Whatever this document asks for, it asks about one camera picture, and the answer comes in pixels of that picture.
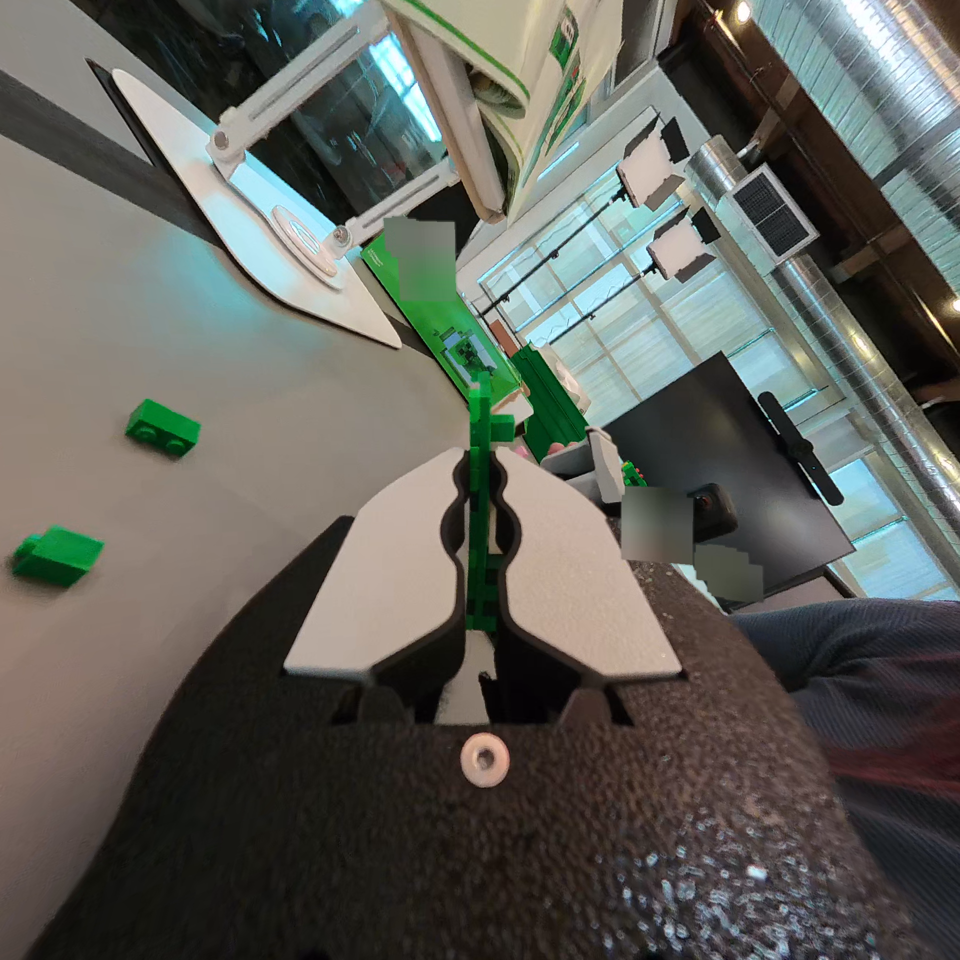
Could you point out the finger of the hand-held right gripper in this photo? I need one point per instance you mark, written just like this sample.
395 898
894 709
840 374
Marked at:
604 465

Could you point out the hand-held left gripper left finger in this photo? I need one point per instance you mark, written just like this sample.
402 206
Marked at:
375 577

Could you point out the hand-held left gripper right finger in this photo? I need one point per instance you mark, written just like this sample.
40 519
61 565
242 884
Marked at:
577 585

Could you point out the green toy brick assembly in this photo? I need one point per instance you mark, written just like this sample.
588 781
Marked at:
480 450

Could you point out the person's right forearm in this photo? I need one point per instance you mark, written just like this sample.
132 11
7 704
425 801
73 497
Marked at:
877 675

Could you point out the grey desk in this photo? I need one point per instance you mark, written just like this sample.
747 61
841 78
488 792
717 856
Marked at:
225 390

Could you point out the small green toy piece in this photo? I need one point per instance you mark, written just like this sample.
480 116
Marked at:
634 474

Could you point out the black monitor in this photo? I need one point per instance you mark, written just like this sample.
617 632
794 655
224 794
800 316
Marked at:
712 435

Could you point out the green cardboard box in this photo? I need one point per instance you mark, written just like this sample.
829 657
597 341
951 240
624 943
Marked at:
551 397

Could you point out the black boom pole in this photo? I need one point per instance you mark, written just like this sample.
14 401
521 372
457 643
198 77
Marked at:
585 296
555 251

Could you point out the green instruction booklet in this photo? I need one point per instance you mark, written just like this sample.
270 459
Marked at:
457 337

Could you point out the studio light panel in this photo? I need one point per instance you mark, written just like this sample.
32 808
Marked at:
681 247
651 166

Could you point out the green two-stud toy brick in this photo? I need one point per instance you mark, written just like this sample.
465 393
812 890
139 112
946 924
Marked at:
161 429

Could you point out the white vent unit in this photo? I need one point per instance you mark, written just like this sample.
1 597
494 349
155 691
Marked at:
772 214

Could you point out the green toy brick with clip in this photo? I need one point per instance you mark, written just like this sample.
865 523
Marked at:
60 556

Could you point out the silver air duct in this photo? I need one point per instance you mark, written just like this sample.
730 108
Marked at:
847 322

